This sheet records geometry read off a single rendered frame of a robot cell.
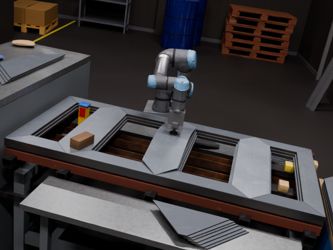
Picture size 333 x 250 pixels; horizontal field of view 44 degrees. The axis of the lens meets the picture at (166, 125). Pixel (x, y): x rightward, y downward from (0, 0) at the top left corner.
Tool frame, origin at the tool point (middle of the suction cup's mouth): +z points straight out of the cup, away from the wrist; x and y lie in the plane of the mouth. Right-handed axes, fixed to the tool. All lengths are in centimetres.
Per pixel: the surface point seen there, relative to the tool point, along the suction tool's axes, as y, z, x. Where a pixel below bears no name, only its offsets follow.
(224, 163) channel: 32.2, 18.7, 13.8
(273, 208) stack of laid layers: 50, 7, -45
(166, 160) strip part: -1.0, 2.8, -24.5
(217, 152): 30, 23, 38
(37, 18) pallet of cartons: -296, 65, 579
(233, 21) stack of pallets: 80, 25, 673
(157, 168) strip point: -4.7, 4.3, -31.8
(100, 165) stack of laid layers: -31.9, 7.4, -32.8
